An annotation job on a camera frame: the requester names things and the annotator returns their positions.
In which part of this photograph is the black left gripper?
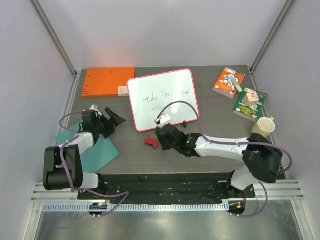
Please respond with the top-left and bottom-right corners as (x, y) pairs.
(94, 108), (125, 139)

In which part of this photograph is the red bone shaped eraser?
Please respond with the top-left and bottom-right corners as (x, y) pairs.
(144, 137), (159, 149)

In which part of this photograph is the pink framed whiteboard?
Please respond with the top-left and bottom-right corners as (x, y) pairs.
(127, 68), (199, 132)

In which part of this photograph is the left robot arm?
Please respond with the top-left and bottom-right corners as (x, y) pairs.
(43, 105), (126, 200)

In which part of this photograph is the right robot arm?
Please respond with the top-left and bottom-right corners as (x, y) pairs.
(155, 123), (283, 199)

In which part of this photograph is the whiteboard marker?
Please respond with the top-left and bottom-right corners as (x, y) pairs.
(227, 76), (235, 92)

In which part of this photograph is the small white eraser block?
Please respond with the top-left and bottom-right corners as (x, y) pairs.
(117, 86), (129, 97)

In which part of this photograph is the orange flat box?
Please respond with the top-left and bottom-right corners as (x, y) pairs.
(81, 67), (136, 98)

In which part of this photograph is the teal paper sheet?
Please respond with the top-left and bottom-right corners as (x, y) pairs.
(55, 121), (120, 174)

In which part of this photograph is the orange book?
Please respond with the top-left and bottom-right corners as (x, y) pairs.
(212, 67), (246, 99)

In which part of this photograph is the green book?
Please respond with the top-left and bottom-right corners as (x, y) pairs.
(233, 87), (267, 122)

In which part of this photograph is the wooden cube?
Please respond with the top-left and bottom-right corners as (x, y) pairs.
(243, 91), (260, 107)

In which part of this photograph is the yellow green paper cup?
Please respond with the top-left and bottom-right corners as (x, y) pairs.
(251, 117), (276, 138)

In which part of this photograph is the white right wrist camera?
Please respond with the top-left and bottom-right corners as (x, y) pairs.
(154, 114), (172, 128)

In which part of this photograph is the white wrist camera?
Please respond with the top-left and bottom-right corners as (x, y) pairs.
(89, 104), (103, 116)
(154, 114), (172, 128)

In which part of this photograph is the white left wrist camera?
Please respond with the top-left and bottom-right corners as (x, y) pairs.
(89, 104), (103, 116)

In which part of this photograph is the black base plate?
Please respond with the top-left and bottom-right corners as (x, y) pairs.
(77, 173), (256, 205)

